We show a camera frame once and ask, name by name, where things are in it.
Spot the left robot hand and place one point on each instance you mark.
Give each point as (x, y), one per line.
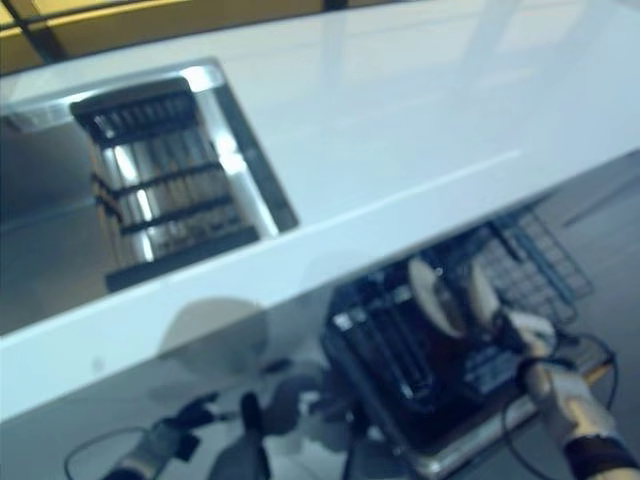
(165, 437)

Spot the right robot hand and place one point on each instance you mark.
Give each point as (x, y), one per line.
(532, 335)

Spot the speckled cream plate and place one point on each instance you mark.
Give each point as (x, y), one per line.
(482, 295)
(437, 300)

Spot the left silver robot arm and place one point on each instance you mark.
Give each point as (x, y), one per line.
(135, 467)

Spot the black dishwasher cutlery basket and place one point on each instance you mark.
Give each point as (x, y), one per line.
(390, 350)

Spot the stainless steel sink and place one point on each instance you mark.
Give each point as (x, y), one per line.
(45, 200)

